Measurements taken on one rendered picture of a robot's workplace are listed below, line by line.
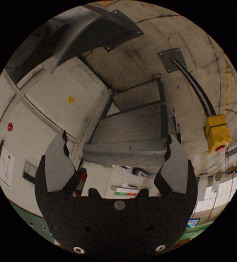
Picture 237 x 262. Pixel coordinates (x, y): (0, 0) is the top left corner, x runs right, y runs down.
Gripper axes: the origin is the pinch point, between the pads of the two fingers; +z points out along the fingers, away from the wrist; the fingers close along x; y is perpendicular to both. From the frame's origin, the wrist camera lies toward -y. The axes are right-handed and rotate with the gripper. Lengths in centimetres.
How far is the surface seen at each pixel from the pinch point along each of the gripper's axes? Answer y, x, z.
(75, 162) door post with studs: 55, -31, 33
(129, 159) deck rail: 30.4, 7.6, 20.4
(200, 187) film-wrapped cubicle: 500, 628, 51
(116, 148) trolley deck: 29.7, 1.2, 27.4
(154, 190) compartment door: 99, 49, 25
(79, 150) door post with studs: 49, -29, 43
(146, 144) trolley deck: 20.7, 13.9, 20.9
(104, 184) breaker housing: 47.4, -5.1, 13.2
